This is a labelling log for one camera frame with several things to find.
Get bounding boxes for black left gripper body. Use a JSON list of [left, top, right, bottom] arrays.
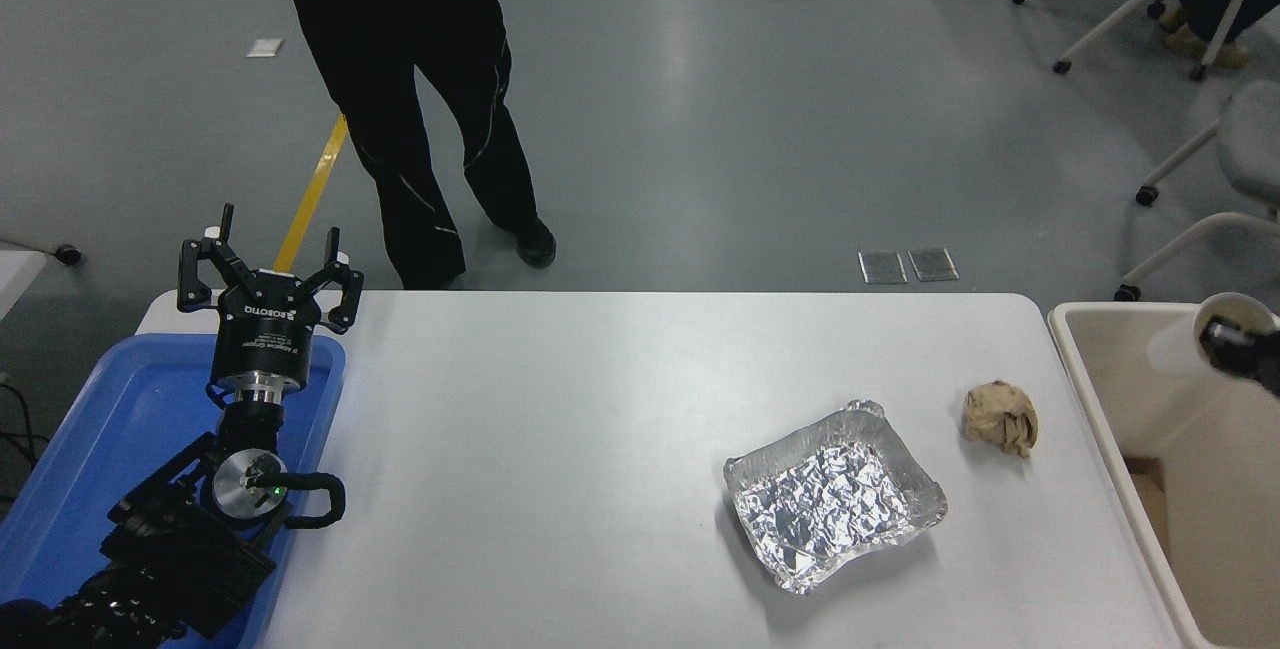
[[207, 270, 326, 400]]

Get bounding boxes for white paper cup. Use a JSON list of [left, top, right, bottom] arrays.
[[1148, 292, 1280, 380]]

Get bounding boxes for large pale plastic bin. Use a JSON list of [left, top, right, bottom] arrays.
[[1047, 302, 1280, 649]]

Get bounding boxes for white chair leg with caster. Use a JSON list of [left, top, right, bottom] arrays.
[[0, 228, 83, 266]]

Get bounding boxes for blue plastic tray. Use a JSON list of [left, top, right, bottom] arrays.
[[0, 332, 347, 649]]

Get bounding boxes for brown cardboard piece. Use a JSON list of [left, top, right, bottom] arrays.
[[1125, 457, 1171, 552]]

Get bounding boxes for white table corner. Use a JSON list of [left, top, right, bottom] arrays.
[[0, 247, 48, 318]]

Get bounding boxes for crumpled tan paper ball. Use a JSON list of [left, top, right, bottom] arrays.
[[962, 379, 1039, 459]]

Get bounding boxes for metal floor socket cover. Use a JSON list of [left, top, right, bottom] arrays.
[[858, 251, 909, 285], [908, 248, 960, 282]]

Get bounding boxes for square aluminium foil tray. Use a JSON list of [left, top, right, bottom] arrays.
[[723, 399, 949, 595]]

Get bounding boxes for black cables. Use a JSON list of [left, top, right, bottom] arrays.
[[0, 384, 46, 510]]

